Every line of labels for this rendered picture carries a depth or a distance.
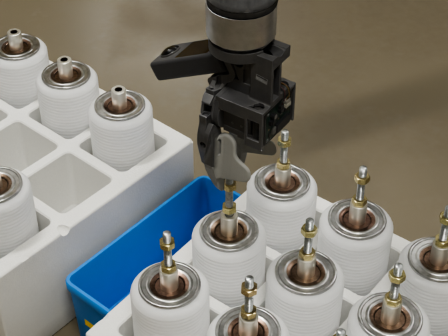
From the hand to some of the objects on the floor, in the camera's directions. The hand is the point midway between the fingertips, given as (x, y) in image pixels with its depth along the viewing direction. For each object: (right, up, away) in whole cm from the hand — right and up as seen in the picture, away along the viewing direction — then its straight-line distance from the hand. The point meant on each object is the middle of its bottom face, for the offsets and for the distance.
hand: (225, 170), depth 118 cm
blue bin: (-9, -19, +31) cm, 38 cm away
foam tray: (-32, -10, +42) cm, 54 cm away
